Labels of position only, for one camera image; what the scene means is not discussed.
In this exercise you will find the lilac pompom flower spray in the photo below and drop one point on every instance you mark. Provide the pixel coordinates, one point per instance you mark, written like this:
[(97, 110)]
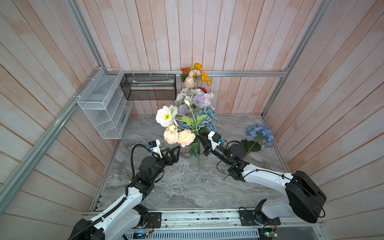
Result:
[(189, 98)]

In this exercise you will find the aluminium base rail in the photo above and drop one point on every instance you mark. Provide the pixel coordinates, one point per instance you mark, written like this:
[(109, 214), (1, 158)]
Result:
[(225, 224)]

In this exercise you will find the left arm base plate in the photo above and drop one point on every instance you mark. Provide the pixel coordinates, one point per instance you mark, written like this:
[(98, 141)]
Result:
[(150, 220)]

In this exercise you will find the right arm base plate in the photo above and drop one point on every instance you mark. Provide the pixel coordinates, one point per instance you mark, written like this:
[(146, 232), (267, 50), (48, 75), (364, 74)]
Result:
[(256, 218)]

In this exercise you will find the dusty blue rose bunch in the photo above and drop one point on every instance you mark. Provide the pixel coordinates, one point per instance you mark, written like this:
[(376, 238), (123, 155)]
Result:
[(201, 122)]

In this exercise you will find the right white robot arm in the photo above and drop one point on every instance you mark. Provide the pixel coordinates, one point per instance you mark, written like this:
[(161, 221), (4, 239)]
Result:
[(302, 197)]

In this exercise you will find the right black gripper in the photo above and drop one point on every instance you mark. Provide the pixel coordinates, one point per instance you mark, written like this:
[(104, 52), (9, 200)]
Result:
[(208, 144)]

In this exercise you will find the peach rose spray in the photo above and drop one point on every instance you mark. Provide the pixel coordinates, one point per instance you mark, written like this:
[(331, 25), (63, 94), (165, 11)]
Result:
[(188, 80)]

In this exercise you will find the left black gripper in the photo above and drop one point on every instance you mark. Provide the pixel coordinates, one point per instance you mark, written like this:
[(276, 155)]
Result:
[(166, 157)]

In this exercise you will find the black mesh wall basket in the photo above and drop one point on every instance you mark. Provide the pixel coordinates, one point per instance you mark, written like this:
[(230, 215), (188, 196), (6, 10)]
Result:
[(151, 87)]

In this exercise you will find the red gerbera stem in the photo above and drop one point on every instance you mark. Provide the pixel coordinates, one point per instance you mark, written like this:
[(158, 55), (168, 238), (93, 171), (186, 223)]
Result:
[(203, 89)]

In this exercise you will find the clear glass vase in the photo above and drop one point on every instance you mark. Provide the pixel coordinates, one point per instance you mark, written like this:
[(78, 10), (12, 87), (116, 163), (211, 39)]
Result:
[(198, 158)]

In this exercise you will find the blue hydrangea stem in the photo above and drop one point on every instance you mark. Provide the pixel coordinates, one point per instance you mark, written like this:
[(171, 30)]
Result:
[(257, 136)]

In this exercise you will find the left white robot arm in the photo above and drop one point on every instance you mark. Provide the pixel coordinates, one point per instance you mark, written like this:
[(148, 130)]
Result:
[(127, 212)]

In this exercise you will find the pale pink hydrangea stem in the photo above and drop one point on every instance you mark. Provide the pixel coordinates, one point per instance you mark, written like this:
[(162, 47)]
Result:
[(208, 98)]

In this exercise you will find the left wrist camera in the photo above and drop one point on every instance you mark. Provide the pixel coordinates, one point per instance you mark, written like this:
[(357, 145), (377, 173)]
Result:
[(154, 148)]

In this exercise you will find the cream rose spray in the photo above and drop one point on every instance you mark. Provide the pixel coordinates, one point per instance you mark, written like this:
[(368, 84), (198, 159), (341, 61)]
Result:
[(185, 138)]

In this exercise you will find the orange gerbera stem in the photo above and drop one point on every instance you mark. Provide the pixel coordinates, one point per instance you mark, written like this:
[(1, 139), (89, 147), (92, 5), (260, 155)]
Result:
[(186, 71)]

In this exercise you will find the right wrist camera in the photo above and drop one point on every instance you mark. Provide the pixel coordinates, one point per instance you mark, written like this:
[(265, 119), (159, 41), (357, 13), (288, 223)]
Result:
[(215, 139)]

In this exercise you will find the yellow poppy spray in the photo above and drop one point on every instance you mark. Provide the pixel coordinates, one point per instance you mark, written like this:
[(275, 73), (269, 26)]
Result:
[(201, 77)]

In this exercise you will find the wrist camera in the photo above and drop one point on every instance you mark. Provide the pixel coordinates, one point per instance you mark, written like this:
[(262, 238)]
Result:
[(154, 148), (215, 139)]

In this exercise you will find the white wire shelf rack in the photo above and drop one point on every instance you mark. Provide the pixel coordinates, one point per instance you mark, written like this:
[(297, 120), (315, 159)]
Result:
[(104, 103)]

